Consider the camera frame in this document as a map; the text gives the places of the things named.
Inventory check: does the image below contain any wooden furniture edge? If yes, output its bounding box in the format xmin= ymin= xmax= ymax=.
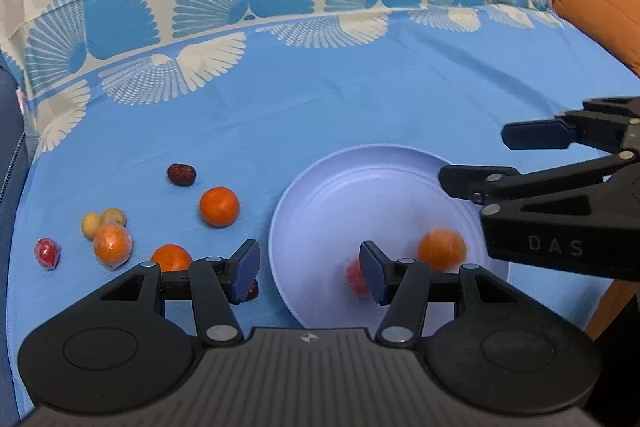
xmin=582 ymin=278 xmax=637 ymax=341

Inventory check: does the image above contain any orange cushion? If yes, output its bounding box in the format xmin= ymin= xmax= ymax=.
xmin=552 ymin=0 xmax=640 ymax=78

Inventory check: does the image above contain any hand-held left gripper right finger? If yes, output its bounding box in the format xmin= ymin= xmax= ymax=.
xmin=360 ymin=240 xmax=521 ymax=349

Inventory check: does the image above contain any plastic wrapped orange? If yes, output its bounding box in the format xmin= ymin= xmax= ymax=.
xmin=93 ymin=223 xmax=134 ymax=270

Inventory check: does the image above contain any light blue plate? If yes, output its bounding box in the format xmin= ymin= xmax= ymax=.
xmin=268 ymin=146 xmax=511 ymax=332

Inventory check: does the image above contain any red fruit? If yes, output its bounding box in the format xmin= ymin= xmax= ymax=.
xmin=34 ymin=237 xmax=62 ymax=270
xmin=346 ymin=258 xmax=372 ymax=298

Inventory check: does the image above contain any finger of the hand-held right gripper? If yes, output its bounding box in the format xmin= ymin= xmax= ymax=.
xmin=438 ymin=152 xmax=640 ymax=208
xmin=501 ymin=96 xmax=640 ymax=155

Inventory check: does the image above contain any blue fan printed cloth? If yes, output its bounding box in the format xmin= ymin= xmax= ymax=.
xmin=0 ymin=0 xmax=640 ymax=427

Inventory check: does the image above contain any bare orange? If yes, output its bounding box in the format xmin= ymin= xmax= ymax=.
xmin=199 ymin=186 xmax=240 ymax=228
xmin=418 ymin=229 xmax=468 ymax=271
xmin=151 ymin=244 xmax=194 ymax=273

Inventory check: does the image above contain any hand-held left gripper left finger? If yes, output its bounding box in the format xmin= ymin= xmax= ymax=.
xmin=100 ymin=238 xmax=262 ymax=348

